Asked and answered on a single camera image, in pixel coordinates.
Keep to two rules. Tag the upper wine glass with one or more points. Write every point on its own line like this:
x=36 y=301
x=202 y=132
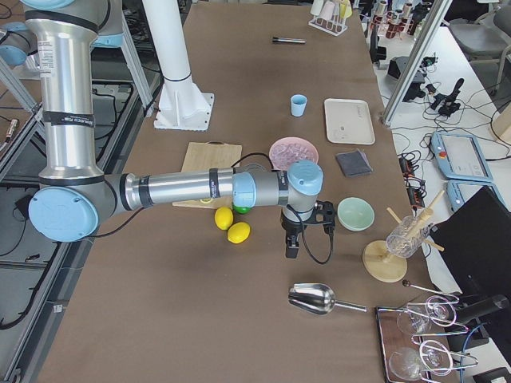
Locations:
x=421 y=318

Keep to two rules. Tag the grey folded cloth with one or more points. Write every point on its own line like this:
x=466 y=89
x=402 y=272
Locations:
x=354 y=163

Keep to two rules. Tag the clear glass mug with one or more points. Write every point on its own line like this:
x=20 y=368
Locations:
x=406 y=238

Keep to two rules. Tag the white wire cup rack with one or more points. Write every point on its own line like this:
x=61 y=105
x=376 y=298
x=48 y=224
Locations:
x=330 y=16

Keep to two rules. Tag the steel muddler black tip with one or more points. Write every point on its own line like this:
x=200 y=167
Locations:
x=291 y=41

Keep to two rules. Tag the wooden cup rack stand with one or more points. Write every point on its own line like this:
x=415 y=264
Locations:
x=380 y=263

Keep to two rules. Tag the light blue plastic cup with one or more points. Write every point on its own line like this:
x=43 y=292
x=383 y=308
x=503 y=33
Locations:
x=298 y=103

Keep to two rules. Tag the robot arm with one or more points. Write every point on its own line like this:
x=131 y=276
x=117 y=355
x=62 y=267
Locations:
x=19 y=47
x=75 y=196

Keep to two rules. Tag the black framed glass tray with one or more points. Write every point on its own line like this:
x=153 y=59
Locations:
x=391 y=339

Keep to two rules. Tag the mint green bowl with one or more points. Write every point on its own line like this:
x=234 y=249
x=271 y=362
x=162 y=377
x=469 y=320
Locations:
x=355 y=214

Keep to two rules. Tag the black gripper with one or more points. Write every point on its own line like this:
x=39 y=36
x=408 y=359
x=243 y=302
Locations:
x=291 y=227

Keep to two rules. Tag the whole yellow lemon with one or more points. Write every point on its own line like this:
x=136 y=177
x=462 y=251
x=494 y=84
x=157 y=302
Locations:
x=238 y=232
x=223 y=218

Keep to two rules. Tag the lower wine glass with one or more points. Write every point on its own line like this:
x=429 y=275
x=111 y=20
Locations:
x=432 y=359

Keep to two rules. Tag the pink bowl of ice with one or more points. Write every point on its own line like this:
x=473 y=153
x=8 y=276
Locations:
x=288 y=150

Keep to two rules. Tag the blue teach pendant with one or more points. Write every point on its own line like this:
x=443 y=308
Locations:
x=460 y=191
x=459 y=157

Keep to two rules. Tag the stainless steel ice scoop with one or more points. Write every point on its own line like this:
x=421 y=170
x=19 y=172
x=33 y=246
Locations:
x=318 y=298

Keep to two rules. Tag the bamboo cutting board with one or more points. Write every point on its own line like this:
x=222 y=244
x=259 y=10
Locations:
x=202 y=156

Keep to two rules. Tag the beige rabbit serving tray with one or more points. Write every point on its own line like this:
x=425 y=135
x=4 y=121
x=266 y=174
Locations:
x=348 y=121

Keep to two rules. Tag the green lime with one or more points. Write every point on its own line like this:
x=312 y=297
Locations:
x=240 y=210

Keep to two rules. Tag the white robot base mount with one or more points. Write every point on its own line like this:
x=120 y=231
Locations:
x=182 y=105

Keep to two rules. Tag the metal wine glass holder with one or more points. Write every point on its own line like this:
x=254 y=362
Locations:
x=441 y=331

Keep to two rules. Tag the black monitor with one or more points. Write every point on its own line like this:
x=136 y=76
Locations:
x=476 y=239

